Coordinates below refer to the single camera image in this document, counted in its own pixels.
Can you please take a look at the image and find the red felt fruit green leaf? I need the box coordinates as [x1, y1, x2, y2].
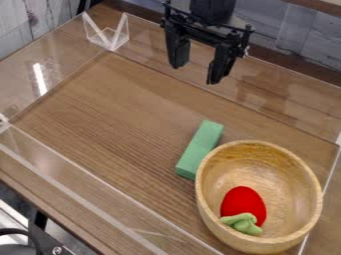
[219, 186, 268, 236]

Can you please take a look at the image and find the clear acrylic enclosure wall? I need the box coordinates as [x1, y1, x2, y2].
[0, 7, 341, 255]

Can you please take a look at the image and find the black table leg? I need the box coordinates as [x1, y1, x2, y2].
[34, 210, 48, 230]

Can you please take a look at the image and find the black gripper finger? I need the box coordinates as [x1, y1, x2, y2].
[166, 24, 190, 69]
[206, 43, 238, 85]

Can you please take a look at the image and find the light wooden oval bowl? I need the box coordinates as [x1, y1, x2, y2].
[194, 140, 322, 255]

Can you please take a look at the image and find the green rectangular foam block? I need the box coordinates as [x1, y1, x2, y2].
[175, 121, 223, 180]

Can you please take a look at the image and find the clear acrylic corner bracket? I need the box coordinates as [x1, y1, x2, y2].
[82, 12, 130, 52]

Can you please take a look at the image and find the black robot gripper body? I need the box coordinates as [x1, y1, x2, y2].
[161, 0, 254, 58]

